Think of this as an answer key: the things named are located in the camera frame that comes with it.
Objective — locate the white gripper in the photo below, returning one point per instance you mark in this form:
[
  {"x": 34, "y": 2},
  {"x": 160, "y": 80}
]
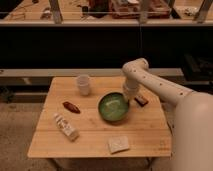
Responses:
[{"x": 129, "y": 92}]

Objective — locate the green ceramic bowl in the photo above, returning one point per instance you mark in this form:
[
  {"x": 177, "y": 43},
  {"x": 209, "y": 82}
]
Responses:
[{"x": 113, "y": 107}]

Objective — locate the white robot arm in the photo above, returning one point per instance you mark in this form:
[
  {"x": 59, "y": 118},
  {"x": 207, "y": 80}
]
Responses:
[{"x": 192, "y": 141}]

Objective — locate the dark snack bar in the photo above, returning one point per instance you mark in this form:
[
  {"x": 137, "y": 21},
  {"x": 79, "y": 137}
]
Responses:
[{"x": 141, "y": 100}]

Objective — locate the wooden folding table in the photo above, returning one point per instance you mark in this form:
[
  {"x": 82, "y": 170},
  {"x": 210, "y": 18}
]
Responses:
[{"x": 145, "y": 127}]

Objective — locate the white paper cup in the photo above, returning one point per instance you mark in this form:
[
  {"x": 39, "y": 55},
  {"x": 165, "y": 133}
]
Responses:
[{"x": 83, "y": 84}]

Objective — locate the white folded napkin packet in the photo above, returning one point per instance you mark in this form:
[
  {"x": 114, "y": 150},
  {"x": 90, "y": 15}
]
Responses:
[{"x": 118, "y": 144}]

